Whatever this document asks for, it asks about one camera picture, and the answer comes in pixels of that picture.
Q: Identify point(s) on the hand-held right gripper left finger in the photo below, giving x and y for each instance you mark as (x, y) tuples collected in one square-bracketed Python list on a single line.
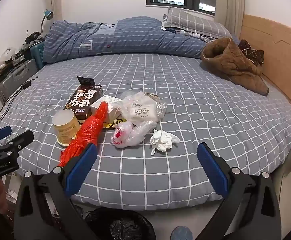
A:
[(81, 167)]

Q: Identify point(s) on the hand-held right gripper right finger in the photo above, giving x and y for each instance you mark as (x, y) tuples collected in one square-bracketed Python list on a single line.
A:
[(214, 170)]

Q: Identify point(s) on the red plastic bag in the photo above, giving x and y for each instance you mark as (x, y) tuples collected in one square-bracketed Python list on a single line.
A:
[(90, 130)]

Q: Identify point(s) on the clear bag with red print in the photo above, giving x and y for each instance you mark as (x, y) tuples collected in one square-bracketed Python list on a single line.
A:
[(125, 135)]

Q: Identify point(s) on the white tissue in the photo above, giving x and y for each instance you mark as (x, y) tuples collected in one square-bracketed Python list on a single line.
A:
[(163, 140)]

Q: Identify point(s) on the brown snack box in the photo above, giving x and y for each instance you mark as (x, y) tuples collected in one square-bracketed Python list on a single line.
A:
[(83, 100)]

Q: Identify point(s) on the black trash bin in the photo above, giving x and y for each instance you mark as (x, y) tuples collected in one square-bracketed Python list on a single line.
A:
[(120, 225)]

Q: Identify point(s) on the clear plastic wrapper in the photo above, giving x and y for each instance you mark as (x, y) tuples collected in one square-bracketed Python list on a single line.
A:
[(161, 107)]

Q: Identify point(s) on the white cotton pad packet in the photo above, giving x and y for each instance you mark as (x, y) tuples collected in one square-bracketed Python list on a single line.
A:
[(140, 110)]

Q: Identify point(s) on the bed with grey checked sheet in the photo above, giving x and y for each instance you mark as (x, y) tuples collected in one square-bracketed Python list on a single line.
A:
[(185, 155)]

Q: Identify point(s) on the yellow snack wrapper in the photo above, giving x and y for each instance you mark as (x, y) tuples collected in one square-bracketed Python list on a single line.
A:
[(113, 124)]

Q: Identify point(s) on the grey suitcase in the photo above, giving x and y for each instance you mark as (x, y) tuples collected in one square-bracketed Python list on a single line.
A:
[(15, 80)]

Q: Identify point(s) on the white cardboard box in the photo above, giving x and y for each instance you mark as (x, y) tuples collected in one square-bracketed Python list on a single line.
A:
[(114, 111)]

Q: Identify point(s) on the blue slipper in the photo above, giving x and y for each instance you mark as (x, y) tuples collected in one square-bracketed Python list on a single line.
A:
[(181, 233)]

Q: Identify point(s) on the white plush toy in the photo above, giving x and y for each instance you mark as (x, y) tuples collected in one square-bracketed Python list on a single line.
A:
[(7, 53)]

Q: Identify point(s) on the teal suitcase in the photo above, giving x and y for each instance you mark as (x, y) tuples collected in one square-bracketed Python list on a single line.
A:
[(38, 52)]

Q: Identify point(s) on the brown quilted jacket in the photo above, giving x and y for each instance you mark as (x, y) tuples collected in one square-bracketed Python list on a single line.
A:
[(230, 60)]

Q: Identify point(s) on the blue desk lamp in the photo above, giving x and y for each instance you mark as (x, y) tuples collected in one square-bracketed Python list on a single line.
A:
[(48, 13)]

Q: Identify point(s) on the wooden headboard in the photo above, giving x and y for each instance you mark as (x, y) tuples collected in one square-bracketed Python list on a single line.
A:
[(280, 55)]

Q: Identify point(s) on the blue striped duvet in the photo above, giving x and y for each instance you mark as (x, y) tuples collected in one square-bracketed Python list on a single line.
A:
[(135, 40)]

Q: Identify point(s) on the grey checked pillow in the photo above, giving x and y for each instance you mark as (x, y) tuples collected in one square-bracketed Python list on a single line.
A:
[(198, 22)]

